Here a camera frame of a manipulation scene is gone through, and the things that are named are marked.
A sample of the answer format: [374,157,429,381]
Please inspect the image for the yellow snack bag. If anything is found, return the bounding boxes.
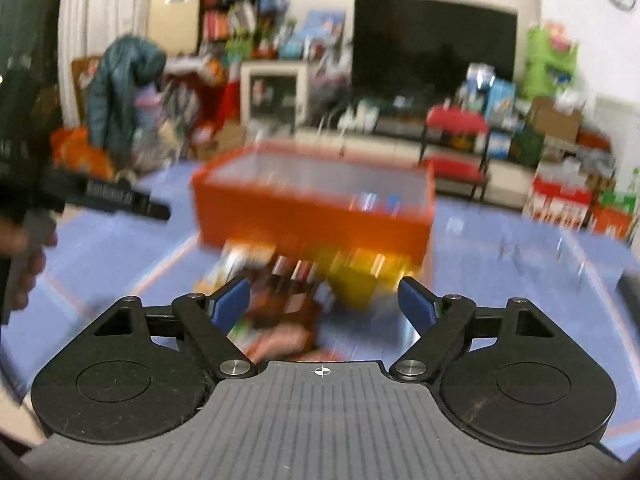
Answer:
[320,246,413,312]

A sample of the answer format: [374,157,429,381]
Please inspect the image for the brown snack packet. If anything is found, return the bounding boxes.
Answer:
[244,259,323,328]

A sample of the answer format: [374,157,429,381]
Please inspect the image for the light blue snack packet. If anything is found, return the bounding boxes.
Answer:
[349,191,407,217]

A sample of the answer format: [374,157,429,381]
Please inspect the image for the cardboard box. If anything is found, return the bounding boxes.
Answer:
[526,97,584,145]

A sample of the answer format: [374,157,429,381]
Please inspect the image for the teal puffer jacket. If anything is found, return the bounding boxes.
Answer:
[86,34,167,167]

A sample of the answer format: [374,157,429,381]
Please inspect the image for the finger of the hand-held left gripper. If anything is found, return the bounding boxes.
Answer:
[42,170,172,222]

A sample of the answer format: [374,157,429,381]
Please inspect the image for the beige standing air conditioner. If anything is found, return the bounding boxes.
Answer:
[149,0,202,57]

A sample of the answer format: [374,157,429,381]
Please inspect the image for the red snack packet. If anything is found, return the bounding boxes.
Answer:
[247,324,317,358]

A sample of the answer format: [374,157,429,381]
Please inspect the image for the black television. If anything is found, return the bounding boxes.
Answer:
[352,0,519,100]

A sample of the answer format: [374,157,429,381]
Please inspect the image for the blue picture book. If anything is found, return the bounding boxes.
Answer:
[302,9,347,51]

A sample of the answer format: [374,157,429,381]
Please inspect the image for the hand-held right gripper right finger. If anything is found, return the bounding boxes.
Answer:
[390,276,557,381]

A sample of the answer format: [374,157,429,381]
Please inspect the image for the red chair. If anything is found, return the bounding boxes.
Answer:
[419,104,492,203]

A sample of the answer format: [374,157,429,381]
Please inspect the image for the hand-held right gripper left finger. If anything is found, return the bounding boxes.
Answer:
[92,277,258,378]

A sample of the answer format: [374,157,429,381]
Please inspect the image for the white glass-door cabinet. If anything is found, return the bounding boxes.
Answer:
[239,60,309,129]

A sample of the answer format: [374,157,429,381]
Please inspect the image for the orange box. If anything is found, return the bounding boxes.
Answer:
[191,141,437,267]

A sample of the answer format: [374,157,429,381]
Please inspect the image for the blue and white cartons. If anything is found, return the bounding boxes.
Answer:
[460,62,518,126]

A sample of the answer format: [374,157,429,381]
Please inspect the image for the green storage bins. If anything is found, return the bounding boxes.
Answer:
[524,24,581,102]

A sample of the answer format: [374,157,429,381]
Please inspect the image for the dark bookshelf with books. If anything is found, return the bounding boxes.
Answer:
[199,0,277,57]

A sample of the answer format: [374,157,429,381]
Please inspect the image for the person's left hand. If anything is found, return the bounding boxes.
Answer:
[0,227,47,312]

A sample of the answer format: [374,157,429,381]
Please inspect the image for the white curtain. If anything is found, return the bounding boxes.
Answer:
[57,0,153,131]

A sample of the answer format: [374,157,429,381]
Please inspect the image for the orange shopping bags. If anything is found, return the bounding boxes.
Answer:
[49,127,117,182]

